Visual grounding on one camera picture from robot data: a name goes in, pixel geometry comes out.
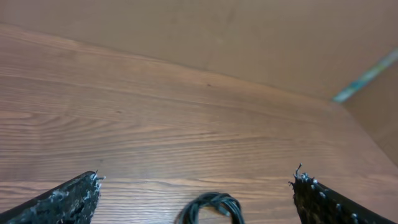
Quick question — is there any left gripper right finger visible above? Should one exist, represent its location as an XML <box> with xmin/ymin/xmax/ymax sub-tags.
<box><xmin>289</xmin><ymin>164</ymin><xmax>396</xmax><ymax>224</ymax></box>

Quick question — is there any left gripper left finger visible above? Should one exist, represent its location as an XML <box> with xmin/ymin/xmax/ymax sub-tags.
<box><xmin>1</xmin><ymin>171</ymin><xmax>106</xmax><ymax>224</ymax></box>

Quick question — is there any smooth black USB cable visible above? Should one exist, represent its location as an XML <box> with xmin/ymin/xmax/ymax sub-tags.
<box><xmin>174</xmin><ymin>191</ymin><xmax>246</xmax><ymax>224</ymax></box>

